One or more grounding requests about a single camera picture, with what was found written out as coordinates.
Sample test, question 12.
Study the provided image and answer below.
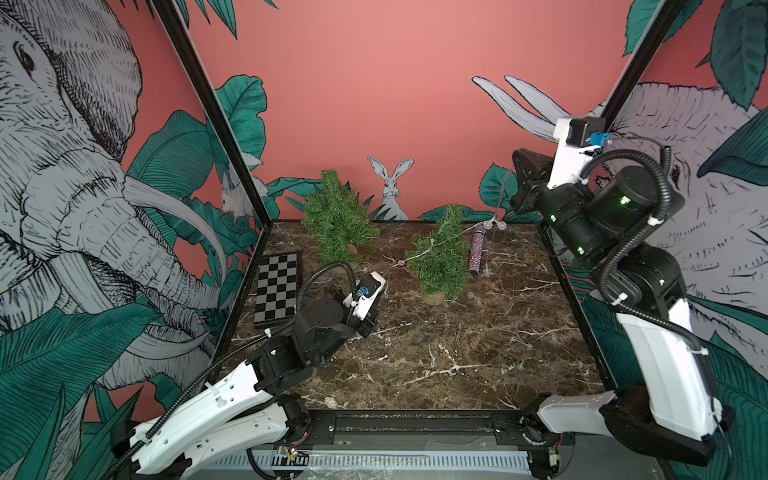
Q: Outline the white slotted cable duct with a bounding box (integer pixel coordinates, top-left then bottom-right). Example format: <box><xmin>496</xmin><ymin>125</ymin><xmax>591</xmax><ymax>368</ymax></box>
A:
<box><xmin>239</xmin><ymin>449</ymin><xmax>532</xmax><ymax>473</ymax></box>

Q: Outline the purple glitter tube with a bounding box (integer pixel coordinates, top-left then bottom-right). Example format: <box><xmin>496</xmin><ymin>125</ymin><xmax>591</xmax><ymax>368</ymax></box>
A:
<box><xmin>468</xmin><ymin>227</ymin><xmax>485</xmax><ymax>276</ymax></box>

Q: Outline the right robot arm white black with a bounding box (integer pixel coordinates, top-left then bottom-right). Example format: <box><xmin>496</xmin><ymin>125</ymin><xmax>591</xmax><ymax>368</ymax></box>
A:
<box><xmin>513</xmin><ymin>147</ymin><xmax>734</xmax><ymax>466</ymax></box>

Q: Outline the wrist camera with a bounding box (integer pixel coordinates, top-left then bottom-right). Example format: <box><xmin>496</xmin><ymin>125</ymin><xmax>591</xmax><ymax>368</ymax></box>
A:
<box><xmin>345</xmin><ymin>271</ymin><xmax>387</xmax><ymax>322</ymax></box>
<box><xmin>547</xmin><ymin>116</ymin><xmax>609</xmax><ymax>190</ymax></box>

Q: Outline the right black frame post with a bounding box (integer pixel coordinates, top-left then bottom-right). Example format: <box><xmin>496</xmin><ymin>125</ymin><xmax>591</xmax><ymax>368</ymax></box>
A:
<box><xmin>602</xmin><ymin>0</ymin><xmax>687</xmax><ymax>127</ymax></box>

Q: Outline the clear string light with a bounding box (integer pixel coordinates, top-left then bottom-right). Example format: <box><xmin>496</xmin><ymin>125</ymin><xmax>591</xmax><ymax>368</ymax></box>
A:
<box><xmin>392</xmin><ymin>164</ymin><xmax>537</xmax><ymax>268</ymax></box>

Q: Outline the left black frame post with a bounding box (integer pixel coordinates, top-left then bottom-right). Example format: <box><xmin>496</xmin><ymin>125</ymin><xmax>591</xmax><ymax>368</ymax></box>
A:
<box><xmin>151</xmin><ymin>0</ymin><xmax>272</xmax><ymax>229</ymax></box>

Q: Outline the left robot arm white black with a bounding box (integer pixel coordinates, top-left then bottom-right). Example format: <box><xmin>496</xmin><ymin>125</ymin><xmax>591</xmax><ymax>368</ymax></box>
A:
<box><xmin>103</xmin><ymin>262</ymin><xmax>387</xmax><ymax>479</ymax></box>

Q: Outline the green christmas tree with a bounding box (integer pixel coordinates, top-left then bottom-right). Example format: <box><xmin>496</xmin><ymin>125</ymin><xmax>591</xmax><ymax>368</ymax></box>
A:
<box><xmin>405</xmin><ymin>204</ymin><xmax>470</xmax><ymax>301</ymax></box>
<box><xmin>302</xmin><ymin>170</ymin><xmax>379</xmax><ymax>264</ymax></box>

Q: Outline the black white checkerboard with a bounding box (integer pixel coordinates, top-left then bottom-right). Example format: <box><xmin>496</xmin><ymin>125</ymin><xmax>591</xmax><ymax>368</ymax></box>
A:
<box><xmin>253</xmin><ymin>251</ymin><xmax>302</xmax><ymax>325</ymax></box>

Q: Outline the black frame post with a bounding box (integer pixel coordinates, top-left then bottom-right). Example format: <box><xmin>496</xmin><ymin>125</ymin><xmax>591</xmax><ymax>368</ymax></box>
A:
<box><xmin>602</xmin><ymin>0</ymin><xmax>687</xmax><ymax>127</ymax></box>
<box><xmin>151</xmin><ymin>0</ymin><xmax>272</xmax><ymax>229</ymax></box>

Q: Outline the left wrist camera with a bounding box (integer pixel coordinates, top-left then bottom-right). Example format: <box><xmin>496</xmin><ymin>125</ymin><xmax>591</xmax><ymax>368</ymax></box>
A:
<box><xmin>345</xmin><ymin>271</ymin><xmax>387</xmax><ymax>322</ymax></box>

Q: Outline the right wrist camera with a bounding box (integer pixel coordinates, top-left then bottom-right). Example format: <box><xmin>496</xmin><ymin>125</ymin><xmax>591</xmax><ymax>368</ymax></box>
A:
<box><xmin>547</xmin><ymin>116</ymin><xmax>609</xmax><ymax>190</ymax></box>

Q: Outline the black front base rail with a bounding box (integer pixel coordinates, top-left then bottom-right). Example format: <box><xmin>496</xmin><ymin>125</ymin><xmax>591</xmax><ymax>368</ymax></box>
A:
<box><xmin>268</xmin><ymin>409</ymin><xmax>586</xmax><ymax>449</ymax></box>

